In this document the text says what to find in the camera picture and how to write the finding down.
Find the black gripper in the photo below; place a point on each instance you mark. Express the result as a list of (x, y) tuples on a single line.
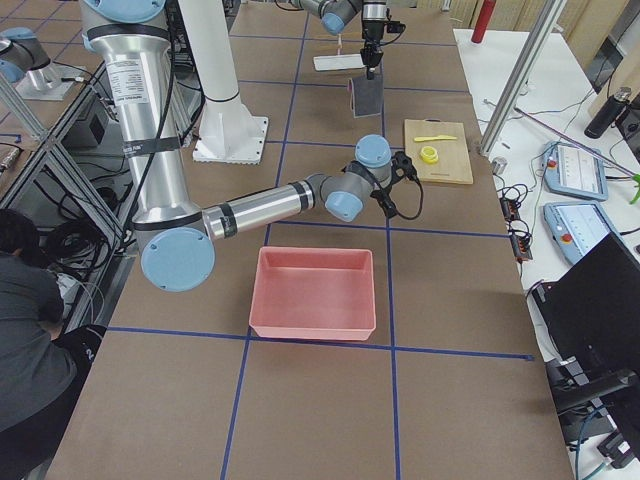
[(384, 194), (370, 32)]

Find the dark grey cloth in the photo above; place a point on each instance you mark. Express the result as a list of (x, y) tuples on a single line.
[(366, 95)]

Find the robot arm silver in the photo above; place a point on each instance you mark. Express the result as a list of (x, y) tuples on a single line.
[(176, 236), (335, 15)]

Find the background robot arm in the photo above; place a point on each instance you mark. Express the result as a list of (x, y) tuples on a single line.
[(28, 67)]

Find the black water bottle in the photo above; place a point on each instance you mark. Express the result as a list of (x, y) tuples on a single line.
[(608, 113)]

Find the white rectangular tray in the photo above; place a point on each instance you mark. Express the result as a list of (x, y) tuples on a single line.
[(337, 62)]

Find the wooden rack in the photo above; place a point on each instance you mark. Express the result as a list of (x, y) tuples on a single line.
[(343, 44)]

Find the wooden cutting board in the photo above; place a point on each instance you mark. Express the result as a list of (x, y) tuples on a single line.
[(454, 165)]

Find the yellow plastic knife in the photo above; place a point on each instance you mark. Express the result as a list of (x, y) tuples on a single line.
[(419, 139)]

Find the red bottle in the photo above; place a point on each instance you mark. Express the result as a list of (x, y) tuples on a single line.
[(483, 20)]

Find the pink plastic bin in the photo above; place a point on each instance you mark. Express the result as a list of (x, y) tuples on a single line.
[(314, 294)]

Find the upper teach pendant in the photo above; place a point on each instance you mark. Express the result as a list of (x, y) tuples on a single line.
[(568, 170)]

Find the teach pendant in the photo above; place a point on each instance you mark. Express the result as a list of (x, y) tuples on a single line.
[(568, 170), (577, 227)]

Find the lower teach pendant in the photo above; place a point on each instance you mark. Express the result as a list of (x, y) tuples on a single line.
[(577, 227)]

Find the black monitor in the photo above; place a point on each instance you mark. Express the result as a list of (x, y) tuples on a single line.
[(592, 315)]

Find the person in grey shirt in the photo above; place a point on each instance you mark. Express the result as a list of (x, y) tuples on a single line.
[(42, 374)]

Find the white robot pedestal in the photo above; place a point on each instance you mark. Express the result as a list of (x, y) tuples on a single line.
[(228, 132)]

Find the aluminium frame post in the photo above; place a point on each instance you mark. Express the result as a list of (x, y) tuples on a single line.
[(532, 47)]

